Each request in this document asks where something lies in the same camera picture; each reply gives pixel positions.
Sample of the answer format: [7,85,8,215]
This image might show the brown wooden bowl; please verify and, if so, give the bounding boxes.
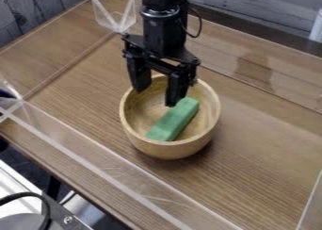
[119,74,222,160]

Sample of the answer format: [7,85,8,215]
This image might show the clear acrylic table barrier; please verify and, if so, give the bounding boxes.
[0,0,322,230]

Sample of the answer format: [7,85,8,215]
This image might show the black table leg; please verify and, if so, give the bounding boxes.
[47,176,62,200]

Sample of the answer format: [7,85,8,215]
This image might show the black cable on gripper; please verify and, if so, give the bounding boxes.
[181,4,205,40]

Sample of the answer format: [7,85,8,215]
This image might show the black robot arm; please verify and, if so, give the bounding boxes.
[122,0,202,107]

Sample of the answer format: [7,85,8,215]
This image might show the white post at right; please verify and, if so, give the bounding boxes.
[310,8,322,42]

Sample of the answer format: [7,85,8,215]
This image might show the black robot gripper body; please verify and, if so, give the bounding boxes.
[122,6,201,85]

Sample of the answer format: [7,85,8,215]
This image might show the green rectangular block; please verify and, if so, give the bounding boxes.
[146,97,201,141]

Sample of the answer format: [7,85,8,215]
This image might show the grey metal bracket with screw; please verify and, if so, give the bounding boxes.
[45,195,94,230]

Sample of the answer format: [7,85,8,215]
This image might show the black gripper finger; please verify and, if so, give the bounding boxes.
[127,57,153,92]
[165,71,189,107]

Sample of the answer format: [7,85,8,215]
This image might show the black cable lower left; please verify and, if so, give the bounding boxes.
[0,191,51,230]

